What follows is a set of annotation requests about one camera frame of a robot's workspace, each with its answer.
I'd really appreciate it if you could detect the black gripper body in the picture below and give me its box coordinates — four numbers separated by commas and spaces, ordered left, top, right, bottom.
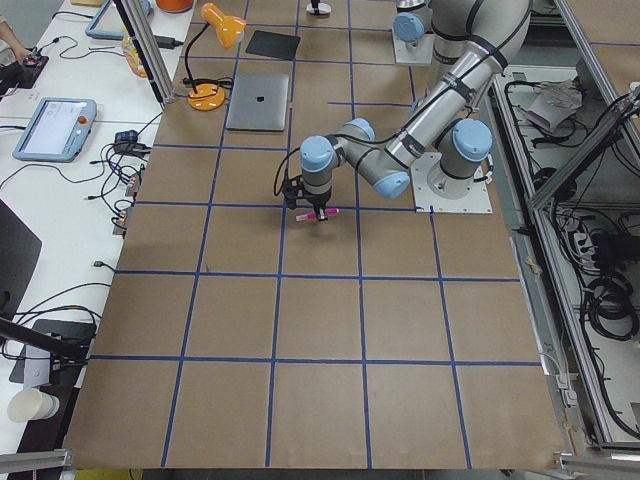
306, 192, 331, 213

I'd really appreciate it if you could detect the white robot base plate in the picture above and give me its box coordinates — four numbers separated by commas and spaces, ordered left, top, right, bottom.
410, 152, 493, 214

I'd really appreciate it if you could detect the orange desk lamp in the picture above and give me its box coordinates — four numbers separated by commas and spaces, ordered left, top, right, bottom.
184, 2, 248, 112

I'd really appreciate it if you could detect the robot teach pendant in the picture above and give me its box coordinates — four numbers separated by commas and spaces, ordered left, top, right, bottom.
12, 97, 97, 163

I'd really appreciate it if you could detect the black power adapter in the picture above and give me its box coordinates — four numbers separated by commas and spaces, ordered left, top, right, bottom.
154, 35, 183, 49

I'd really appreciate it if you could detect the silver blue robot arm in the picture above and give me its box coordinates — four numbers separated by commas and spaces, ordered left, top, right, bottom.
282, 36, 509, 221

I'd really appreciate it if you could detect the coiled black cable bundle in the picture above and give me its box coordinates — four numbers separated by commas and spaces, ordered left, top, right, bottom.
582, 277, 636, 342

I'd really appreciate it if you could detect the pink marker pen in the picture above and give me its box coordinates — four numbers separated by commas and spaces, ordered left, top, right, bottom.
295, 208, 340, 222

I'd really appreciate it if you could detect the black mousepad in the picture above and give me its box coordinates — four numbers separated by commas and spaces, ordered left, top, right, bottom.
245, 30, 301, 60

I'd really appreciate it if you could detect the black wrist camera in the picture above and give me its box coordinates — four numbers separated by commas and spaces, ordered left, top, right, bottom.
281, 175, 305, 210

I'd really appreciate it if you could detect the silver apple laptop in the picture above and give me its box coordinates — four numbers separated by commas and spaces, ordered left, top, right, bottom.
226, 72, 289, 132

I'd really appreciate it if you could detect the white power strip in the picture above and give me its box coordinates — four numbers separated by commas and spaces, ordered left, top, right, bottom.
571, 224, 597, 270

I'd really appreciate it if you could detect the white paper cup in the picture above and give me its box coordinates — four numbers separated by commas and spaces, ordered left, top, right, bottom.
7, 388, 60, 423

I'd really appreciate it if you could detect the orange round object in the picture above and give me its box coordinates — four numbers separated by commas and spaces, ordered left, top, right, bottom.
156, 0, 194, 14

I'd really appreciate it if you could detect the aluminium frame post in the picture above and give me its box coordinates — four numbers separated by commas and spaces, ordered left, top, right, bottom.
114, 0, 175, 105

